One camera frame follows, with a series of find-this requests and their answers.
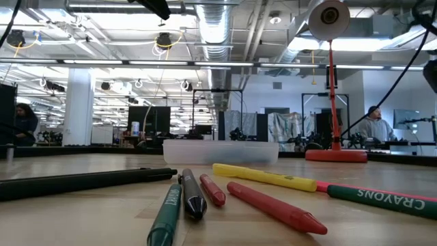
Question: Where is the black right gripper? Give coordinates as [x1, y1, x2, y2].
[422, 59, 437, 94]

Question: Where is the green crayon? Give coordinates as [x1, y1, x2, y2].
[146, 183, 184, 246]
[326, 184, 437, 221]

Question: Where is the clear supply box pink lid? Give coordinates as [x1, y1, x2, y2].
[163, 139, 280, 165]

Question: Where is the pink highlighter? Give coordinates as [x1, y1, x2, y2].
[315, 180, 437, 203]

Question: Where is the black pen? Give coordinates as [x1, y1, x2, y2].
[0, 167, 178, 202]

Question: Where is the black marker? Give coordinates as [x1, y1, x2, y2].
[178, 168, 208, 220]

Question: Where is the yellow highlighter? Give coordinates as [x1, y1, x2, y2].
[212, 163, 318, 193]

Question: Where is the long red crayon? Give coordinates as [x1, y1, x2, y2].
[226, 181, 328, 235]

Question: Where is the black boom stand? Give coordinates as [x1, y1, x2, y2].
[398, 115, 437, 143]

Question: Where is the person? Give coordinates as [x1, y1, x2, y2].
[13, 102, 39, 147]
[358, 105, 399, 143]

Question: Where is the black computer monitor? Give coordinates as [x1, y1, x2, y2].
[128, 105, 171, 133]

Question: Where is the black cabinet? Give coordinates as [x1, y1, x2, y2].
[255, 113, 270, 143]
[315, 112, 334, 141]

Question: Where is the red desk lamp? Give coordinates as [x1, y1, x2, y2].
[305, 0, 368, 163]

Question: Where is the small black monitor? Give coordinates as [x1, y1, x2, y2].
[194, 124, 212, 136]

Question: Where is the white cabinet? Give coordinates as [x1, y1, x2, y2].
[90, 125, 114, 145]

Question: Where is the grey marbled curtain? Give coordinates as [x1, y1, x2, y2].
[223, 109, 257, 137]
[268, 111, 315, 143]

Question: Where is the large black panel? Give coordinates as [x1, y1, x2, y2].
[0, 83, 18, 146]

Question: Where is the short red crayon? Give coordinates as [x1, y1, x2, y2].
[199, 174, 227, 207]

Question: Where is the black ceiling camera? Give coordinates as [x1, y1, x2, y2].
[156, 32, 173, 51]
[6, 29, 27, 48]

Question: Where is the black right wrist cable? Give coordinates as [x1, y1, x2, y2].
[411, 0, 437, 33]

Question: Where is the wall mounted monitor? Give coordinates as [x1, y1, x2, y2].
[392, 108, 421, 130]

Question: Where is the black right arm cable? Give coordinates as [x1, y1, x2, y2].
[341, 20, 433, 137]

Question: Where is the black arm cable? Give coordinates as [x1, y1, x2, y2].
[341, 20, 433, 137]
[0, 0, 23, 49]

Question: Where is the black metal rig frame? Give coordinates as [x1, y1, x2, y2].
[301, 92, 350, 141]
[192, 88, 244, 141]

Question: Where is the yellow hanging cord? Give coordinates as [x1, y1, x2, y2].
[309, 49, 318, 85]

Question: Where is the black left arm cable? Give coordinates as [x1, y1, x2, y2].
[0, 0, 23, 49]

